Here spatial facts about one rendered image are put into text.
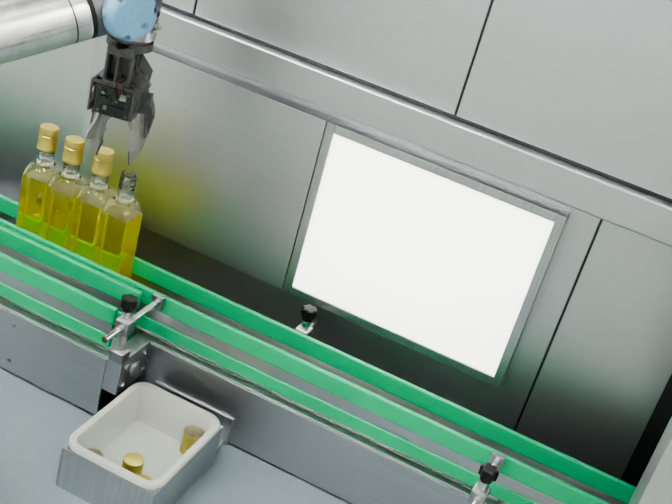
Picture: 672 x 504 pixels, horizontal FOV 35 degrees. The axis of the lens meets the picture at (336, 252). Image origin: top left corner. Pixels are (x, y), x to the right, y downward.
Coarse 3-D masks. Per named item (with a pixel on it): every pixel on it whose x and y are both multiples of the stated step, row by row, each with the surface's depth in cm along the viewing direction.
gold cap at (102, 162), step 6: (102, 150) 183; (108, 150) 184; (96, 156) 183; (102, 156) 182; (108, 156) 183; (96, 162) 183; (102, 162) 183; (108, 162) 183; (96, 168) 183; (102, 168) 183; (108, 168) 184; (96, 174) 184; (102, 174) 184; (108, 174) 184
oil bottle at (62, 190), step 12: (60, 180) 186; (72, 180) 186; (84, 180) 188; (48, 192) 187; (60, 192) 186; (72, 192) 186; (48, 204) 188; (60, 204) 187; (72, 204) 187; (48, 216) 189; (60, 216) 188; (72, 216) 189; (48, 228) 190; (60, 228) 189; (60, 240) 190
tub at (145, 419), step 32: (96, 416) 171; (128, 416) 181; (160, 416) 182; (192, 416) 179; (96, 448) 173; (128, 448) 177; (160, 448) 179; (192, 448) 170; (128, 480) 161; (160, 480) 161
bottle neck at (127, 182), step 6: (120, 174) 182; (126, 174) 183; (132, 174) 183; (120, 180) 182; (126, 180) 182; (132, 180) 182; (120, 186) 182; (126, 186) 182; (132, 186) 183; (120, 192) 183; (126, 192) 183; (132, 192) 183; (120, 198) 183; (126, 198) 183; (132, 198) 184
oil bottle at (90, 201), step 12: (84, 192) 185; (96, 192) 185; (108, 192) 186; (84, 204) 186; (96, 204) 185; (84, 216) 187; (96, 216) 186; (72, 228) 189; (84, 228) 188; (96, 228) 187; (72, 240) 190; (84, 240) 189; (96, 240) 188; (84, 252) 189
